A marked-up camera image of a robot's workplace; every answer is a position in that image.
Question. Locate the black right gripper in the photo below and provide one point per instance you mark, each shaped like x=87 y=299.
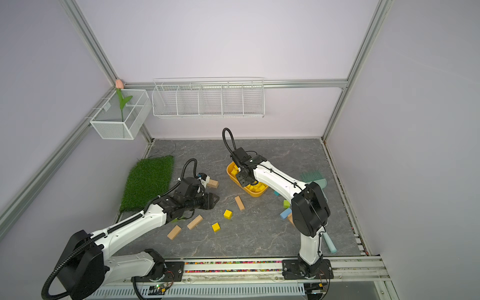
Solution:
x=242 y=182

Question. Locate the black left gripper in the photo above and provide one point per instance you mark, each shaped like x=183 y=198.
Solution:
x=209 y=201

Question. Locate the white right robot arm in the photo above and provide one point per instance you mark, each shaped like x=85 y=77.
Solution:
x=310 y=210

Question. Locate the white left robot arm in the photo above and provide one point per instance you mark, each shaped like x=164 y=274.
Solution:
x=89 y=260

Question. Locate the natural wood cube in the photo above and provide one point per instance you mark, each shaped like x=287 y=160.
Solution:
x=213 y=184

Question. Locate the natural wood long block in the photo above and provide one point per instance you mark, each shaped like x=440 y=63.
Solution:
x=196 y=221

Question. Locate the natural wood block lower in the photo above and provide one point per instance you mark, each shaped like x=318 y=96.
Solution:
x=174 y=232

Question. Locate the yellow small cube bottom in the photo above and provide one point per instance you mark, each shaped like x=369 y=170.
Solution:
x=216 y=227

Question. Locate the natural wood centre block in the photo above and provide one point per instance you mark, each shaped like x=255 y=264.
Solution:
x=240 y=203

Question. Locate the yellow cube below flat block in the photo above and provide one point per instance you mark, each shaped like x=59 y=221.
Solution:
x=228 y=214

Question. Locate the green artificial grass mat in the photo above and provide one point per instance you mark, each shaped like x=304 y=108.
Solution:
x=149 y=178

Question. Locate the green small cube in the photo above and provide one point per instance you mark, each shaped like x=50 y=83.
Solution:
x=286 y=204

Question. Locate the green plastic dustpan brush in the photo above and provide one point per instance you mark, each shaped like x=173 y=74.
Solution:
x=314 y=176

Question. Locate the light blue block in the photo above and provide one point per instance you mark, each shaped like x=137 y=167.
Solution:
x=287 y=212

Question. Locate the white mesh corner basket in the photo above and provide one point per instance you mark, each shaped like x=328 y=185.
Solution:
x=107 y=120

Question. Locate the light blue plastic scoop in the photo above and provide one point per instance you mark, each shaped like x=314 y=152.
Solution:
x=330 y=244

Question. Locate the pink artificial tulip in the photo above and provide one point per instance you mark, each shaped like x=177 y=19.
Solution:
x=122 y=100

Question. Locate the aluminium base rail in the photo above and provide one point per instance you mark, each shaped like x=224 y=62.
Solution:
x=342 y=278

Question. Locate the white wire shelf basket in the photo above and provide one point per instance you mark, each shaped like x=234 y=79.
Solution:
x=208 y=97

